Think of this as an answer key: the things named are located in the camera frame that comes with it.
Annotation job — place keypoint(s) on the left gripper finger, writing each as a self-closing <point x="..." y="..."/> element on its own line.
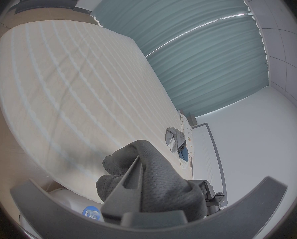
<point x="123" y="203"/>

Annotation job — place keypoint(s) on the black T-shirt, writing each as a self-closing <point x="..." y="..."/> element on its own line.
<point x="163" y="178"/>

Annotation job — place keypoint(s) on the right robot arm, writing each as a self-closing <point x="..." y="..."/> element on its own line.
<point x="213" y="211"/>

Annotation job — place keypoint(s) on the pile of clothes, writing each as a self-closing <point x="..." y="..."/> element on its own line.
<point x="174" y="139"/>

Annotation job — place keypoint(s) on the bed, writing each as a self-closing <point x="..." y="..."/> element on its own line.
<point x="76" y="88"/>

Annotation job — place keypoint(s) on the white printed pillow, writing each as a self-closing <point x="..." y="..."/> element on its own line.
<point x="189" y="138"/>

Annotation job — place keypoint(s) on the grey bedside table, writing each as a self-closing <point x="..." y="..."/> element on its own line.
<point x="191" y="118"/>

